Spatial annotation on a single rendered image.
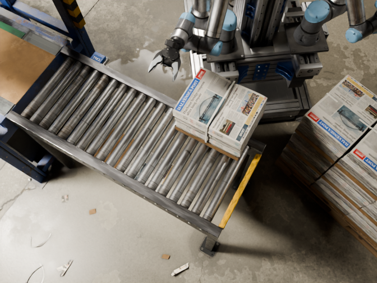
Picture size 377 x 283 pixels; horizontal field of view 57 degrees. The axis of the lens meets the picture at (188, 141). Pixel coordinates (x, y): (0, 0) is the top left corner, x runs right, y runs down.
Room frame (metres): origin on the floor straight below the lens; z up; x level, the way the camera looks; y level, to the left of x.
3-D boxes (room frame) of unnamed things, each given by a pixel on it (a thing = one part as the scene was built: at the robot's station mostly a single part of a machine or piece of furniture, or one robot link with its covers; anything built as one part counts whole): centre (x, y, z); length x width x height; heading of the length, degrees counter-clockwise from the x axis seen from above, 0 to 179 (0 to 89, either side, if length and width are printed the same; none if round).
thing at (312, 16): (1.32, -0.75, 0.98); 0.13 x 0.12 x 0.14; 117
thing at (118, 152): (0.79, 0.31, 0.77); 0.47 x 0.05 x 0.05; 147
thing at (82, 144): (0.90, 0.47, 0.77); 0.47 x 0.05 x 0.05; 147
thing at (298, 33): (1.31, -0.75, 0.87); 0.15 x 0.15 x 0.10
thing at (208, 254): (0.23, -0.10, 0.01); 0.14 x 0.13 x 0.01; 147
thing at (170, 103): (1.00, 0.16, 0.74); 1.34 x 0.05 x 0.12; 57
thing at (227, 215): (0.41, -0.24, 0.81); 0.43 x 0.03 x 0.02; 147
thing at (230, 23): (1.30, -0.24, 0.98); 0.13 x 0.12 x 0.14; 66
